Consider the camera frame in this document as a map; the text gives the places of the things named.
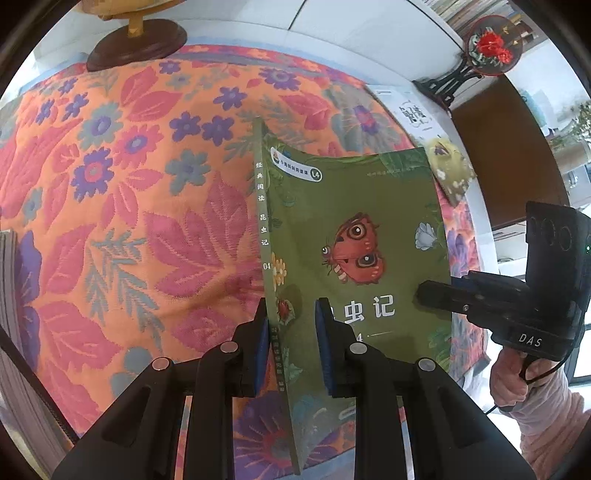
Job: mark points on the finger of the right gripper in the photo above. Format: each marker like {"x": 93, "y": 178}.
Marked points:
{"x": 463, "y": 296}
{"x": 489, "y": 284}

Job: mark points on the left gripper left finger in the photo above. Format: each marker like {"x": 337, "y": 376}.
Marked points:
{"x": 170, "y": 403}

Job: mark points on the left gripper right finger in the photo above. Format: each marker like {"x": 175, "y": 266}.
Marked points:
{"x": 412, "y": 419}

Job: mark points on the olive green insect book 04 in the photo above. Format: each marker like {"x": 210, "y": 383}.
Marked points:
{"x": 363, "y": 232}

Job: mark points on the white rabbit hill book 1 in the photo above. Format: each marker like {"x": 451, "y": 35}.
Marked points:
{"x": 450, "y": 166}

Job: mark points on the right sleeve forearm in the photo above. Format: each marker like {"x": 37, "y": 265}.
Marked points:
{"x": 551, "y": 420}

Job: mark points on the stacked organized books pile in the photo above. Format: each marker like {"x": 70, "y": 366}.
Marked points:
{"x": 24, "y": 413}

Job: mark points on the right hand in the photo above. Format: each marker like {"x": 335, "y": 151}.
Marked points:
{"x": 507, "y": 388}

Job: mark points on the dark wooden cabinet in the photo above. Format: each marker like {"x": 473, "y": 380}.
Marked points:
{"x": 512, "y": 159}

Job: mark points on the potted green plant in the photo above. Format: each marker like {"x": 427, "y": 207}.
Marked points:
{"x": 577, "y": 131}

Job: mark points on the round embroidered flower ornament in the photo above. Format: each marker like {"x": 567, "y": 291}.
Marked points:
{"x": 492, "y": 48}

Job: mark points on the white bookshelf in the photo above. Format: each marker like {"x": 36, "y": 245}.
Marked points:
{"x": 380, "y": 42}

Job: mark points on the floral orange table mat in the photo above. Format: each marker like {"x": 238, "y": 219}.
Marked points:
{"x": 130, "y": 192}

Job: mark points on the antique yellow globe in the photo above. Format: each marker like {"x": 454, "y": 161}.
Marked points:
{"x": 140, "y": 40}

